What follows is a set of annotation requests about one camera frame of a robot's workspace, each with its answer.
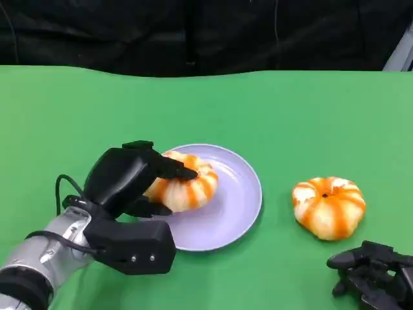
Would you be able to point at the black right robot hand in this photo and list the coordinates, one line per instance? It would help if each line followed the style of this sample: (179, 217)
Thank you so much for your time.
(377, 277)

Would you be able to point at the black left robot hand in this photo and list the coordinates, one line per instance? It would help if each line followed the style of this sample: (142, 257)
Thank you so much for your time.
(116, 177)

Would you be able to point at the orange and white toy bread roll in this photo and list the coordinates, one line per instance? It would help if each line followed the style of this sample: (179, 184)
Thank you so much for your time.
(329, 210)
(190, 193)

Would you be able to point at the green table cloth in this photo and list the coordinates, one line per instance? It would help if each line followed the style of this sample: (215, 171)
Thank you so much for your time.
(206, 109)

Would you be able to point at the lilac plate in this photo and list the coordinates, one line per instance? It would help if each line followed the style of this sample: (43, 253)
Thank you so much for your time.
(232, 206)

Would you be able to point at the black backdrop cloth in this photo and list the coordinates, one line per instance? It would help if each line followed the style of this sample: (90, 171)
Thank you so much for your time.
(129, 32)

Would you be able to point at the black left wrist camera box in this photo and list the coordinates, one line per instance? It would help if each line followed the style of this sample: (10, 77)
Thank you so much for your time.
(135, 242)

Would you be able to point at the grey metal frame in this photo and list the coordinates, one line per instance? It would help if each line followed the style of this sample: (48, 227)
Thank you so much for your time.
(401, 51)

